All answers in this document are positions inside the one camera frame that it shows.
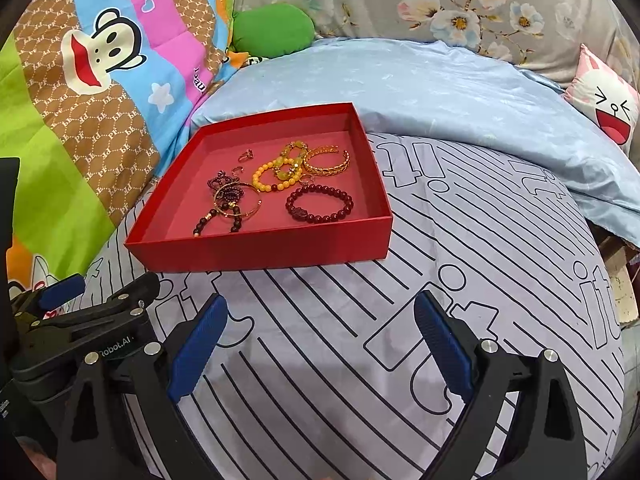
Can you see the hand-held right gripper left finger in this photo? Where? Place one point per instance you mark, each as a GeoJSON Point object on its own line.
{"type": "Point", "coordinates": [197, 345]}

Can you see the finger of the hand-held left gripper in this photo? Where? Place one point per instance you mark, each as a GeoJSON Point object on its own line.
{"type": "Point", "coordinates": [127, 295]}
{"type": "Point", "coordinates": [62, 291]}

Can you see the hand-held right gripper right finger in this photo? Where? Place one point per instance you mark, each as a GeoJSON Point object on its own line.
{"type": "Point", "coordinates": [442, 345]}

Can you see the red cardboard box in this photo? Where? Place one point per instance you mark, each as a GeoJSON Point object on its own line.
{"type": "Point", "coordinates": [280, 245]}

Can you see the thin gold bangle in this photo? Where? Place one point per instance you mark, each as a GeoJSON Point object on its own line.
{"type": "Point", "coordinates": [250, 212]}

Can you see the grey striped bed sheet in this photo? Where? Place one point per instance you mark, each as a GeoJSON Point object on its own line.
{"type": "Point", "coordinates": [350, 360]}

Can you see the colourful cartoon monkey quilt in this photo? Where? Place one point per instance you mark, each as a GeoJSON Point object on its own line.
{"type": "Point", "coordinates": [90, 110]}

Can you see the brown cardboard box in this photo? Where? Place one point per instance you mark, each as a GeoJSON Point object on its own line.
{"type": "Point", "coordinates": [622, 285]}

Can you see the gold braided bangle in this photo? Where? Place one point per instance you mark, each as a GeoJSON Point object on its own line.
{"type": "Point", "coordinates": [325, 169]}

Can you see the light blue blanket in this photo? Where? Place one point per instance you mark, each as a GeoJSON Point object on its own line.
{"type": "Point", "coordinates": [450, 95]}

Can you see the cartoon face pillow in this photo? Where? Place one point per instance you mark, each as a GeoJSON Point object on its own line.
{"type": "Point", "coordinates": [607, 105]}

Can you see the green pillow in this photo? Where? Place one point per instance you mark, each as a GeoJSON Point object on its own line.
{"type": "Point", "coordinates": [272, 27]}

